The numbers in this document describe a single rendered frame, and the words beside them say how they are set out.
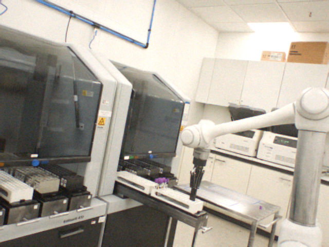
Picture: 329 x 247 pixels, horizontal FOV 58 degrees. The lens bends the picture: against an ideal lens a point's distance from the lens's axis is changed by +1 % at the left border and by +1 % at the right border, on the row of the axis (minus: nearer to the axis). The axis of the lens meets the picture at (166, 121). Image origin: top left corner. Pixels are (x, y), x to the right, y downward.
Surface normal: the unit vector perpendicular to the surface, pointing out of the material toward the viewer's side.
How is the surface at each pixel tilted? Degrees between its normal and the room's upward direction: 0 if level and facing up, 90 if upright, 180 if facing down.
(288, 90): 90
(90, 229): 90
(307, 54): 90
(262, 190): 90
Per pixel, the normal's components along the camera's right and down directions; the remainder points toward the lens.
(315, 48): -0.61, -0.06
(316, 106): -0.48, -0.22
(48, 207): 0.80, 0.18
